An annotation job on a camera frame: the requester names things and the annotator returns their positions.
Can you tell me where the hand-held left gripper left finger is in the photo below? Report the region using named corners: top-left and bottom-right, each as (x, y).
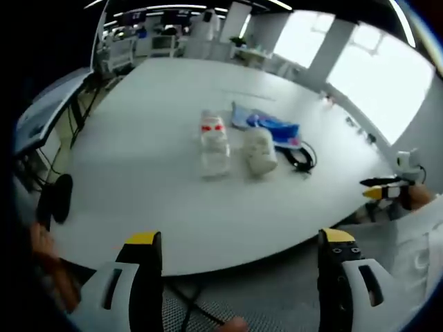
top-left (71, 230), bottom-right (163, 332)

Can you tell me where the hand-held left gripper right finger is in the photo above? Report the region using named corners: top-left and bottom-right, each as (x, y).
top-left (317, 228), bottom-right (418, 332)

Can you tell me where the blue plastic packet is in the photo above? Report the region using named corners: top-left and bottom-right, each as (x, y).
top-left (230, 100), bottom-right (301, 150)

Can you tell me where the clear plastic pack red label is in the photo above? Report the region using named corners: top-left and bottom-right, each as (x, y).
top-left (199, 109), bottom-right (233, 181)

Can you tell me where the person's right hand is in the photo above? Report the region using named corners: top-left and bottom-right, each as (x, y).
top-left (400, 184), bottom-right (434, 211)

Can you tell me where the person's left hand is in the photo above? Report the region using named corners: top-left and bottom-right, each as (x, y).
top-left (220, 317), bottom-right (251, 332)

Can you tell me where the brown blurred object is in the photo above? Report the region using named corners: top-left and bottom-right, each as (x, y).
top-left (29, 221), bottom-right (82, 314)

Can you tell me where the white table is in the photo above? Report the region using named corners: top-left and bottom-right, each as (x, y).
top-left (48, 57), bottom-right (408, 277)

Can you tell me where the side desk with black legs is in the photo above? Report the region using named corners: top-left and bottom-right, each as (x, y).
top-left (13, 67), bottom-right (105, 187)

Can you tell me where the white wire shelf cart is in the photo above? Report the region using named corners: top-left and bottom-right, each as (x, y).
top-left (102, 35), bottom-right (138, 72)

